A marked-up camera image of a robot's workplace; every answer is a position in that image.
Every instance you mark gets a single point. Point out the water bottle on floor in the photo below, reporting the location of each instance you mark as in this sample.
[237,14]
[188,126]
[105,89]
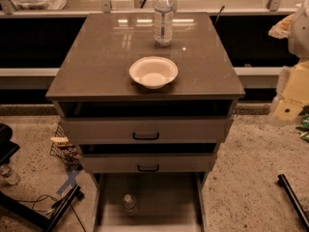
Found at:
[9,175]

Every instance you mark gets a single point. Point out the black stand base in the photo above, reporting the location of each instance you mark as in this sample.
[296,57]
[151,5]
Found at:
[45,220]

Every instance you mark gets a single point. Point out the labelled water bottle on counter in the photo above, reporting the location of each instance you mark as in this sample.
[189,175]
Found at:
[163,22]

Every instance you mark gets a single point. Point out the grey drawer cabinet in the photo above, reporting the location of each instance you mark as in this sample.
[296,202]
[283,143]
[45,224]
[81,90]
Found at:
[94,80]

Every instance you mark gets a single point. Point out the open bottom drawer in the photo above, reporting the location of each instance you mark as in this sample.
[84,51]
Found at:
[166,202]

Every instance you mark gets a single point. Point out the wire mesh basket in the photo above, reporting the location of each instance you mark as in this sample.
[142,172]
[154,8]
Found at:
[67,155]

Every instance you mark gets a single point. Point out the upper grey drawer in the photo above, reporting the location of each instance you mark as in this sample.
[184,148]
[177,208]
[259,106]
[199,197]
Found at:
[84,131]

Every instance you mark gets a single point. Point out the black bar on floor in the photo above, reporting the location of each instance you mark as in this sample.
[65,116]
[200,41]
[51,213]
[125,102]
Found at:
[302,214]

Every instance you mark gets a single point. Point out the middle grey drawer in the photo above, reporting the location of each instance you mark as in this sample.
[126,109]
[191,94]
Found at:
[134,163]

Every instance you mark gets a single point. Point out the green snack bag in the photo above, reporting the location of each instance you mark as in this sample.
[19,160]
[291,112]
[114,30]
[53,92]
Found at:
[304,128]

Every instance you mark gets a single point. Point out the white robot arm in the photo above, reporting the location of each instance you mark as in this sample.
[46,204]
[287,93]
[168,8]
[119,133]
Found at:
[294,27]

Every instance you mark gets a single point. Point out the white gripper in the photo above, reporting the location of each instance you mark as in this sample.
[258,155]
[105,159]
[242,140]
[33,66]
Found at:
[299,33]

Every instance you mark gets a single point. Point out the clear water bottle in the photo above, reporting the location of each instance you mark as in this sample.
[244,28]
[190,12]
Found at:
[130,204]

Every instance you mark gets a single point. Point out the snack packet in basket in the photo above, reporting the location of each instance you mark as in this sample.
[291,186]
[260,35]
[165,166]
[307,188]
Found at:
[61,141]

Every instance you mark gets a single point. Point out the grey drawer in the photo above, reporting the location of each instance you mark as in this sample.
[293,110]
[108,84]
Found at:
[84,131]
[134,163]

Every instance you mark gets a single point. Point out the white paper bowl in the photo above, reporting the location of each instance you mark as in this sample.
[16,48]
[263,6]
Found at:
[153,72]

